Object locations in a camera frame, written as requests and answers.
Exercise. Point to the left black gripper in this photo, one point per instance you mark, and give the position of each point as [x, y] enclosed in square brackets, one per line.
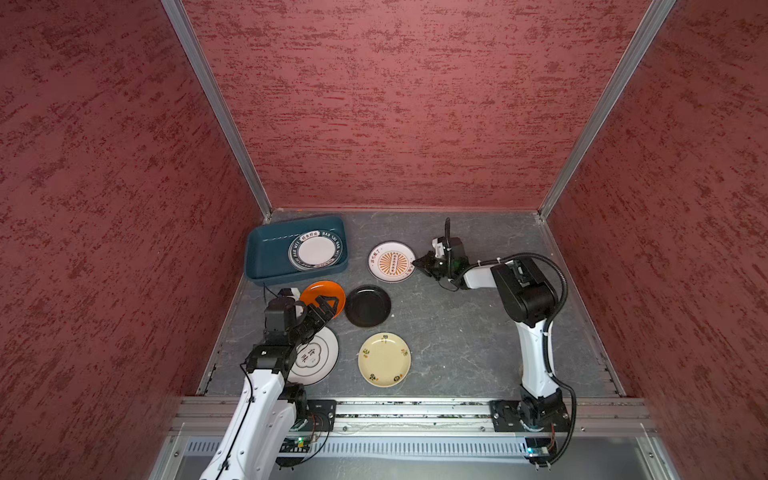
[321, 323]

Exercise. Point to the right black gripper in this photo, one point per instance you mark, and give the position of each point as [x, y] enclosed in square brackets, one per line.
[426, 266]

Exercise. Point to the orange sunburst pattern plate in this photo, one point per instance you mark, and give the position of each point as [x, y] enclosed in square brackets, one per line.
[391, 261]

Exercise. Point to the white plate black flower outline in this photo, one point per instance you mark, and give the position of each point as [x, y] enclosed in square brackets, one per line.
[316, 359]

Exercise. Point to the green lettered rim plate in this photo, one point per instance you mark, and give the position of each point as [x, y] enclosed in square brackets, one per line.
[315, 249]

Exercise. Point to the pale yellow plate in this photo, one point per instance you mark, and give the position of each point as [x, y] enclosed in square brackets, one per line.
[384, 360]

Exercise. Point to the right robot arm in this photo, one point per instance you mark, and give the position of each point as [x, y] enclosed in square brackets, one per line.
[533, 290]

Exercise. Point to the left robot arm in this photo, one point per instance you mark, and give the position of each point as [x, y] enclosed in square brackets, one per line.
[270, 405]

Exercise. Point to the teal plastic bin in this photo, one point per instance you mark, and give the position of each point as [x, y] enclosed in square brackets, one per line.
[266, 257]

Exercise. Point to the left circuit board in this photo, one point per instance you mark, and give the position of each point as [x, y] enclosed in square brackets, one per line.
[296, 446]

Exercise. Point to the circuit board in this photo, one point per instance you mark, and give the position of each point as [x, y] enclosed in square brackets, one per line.
[296, 446]
[537, 447]

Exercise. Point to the right circuit board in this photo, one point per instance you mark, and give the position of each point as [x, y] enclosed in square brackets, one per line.
[537, 447]

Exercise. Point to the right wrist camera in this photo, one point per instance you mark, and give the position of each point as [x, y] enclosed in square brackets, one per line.
[439, 247]

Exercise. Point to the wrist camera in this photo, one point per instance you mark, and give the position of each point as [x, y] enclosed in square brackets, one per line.
[292, 293]
[439, 247]

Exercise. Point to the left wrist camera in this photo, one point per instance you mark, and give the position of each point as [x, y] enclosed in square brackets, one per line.
[292, 293]

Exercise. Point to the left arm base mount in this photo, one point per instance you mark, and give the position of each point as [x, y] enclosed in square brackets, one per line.
[315, 415]

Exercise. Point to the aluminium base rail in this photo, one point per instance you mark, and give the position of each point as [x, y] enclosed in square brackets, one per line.
[395, 416]

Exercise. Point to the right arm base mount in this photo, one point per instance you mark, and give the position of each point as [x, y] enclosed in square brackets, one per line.
[529, 416]

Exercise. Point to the left aluminium corner post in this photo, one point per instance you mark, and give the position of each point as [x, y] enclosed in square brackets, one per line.
[184, 31]

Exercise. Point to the aluminium corner post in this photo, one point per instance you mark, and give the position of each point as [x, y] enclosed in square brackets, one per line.
[648, 28]
[184, 31]

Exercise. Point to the right aluminium corner post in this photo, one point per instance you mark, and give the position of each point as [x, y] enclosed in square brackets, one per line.
[648, 28]

